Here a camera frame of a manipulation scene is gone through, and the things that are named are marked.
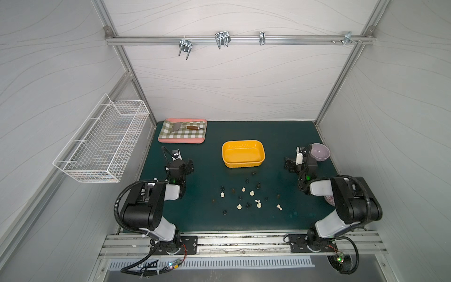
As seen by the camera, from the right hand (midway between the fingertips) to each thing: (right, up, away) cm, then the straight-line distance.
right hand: (296, 156), depth 95 cm
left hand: (-64, -2, -1) cm, 64 cm away
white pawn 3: (-32, -23, -12) cm, 41 cm away
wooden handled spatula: (-73, +19, +22) cm, 79 cm away
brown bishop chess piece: (-35, -17, -7) cm, 40 cm away
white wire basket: (-89, +7, -26) cm, 93 cm away
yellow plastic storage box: (-29, +1, +11) cm, 31 cm away
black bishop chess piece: (-27, -13, -2) cm, 30 cm away
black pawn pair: (-28, -22, -11) cm, 37 cm away
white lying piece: (-13, -23, -11) cm, 29 cm away
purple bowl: (+17, +2, +8) cm, 19 cm away
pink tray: (-58, +9, +16) cm, 61 cm away
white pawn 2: (-26, -18, -8) cm, 32 cm away
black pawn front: (-39, -25, -13) cm, 49 cm away
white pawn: (-30, -16, -7) cm, 35 cm away
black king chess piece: (-22, -15, -6) cm, 27 cm away
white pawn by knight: (-23, -22, -11) cm, 34 cm away
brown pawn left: (-45, -21, -11) cm, 51 cm away
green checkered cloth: (-80, +15, +20) cm, 83 cm away
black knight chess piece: (-24, -9, 0) cm, 26 cm away
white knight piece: (-23, -21, -9) cm, 33 cm away
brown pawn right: (-12, -19, -9) cm, 25 cm away
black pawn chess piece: (-41, -16, -6) cm, 44 cm away
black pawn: (-19, -20, -9) cm, 29 cm away
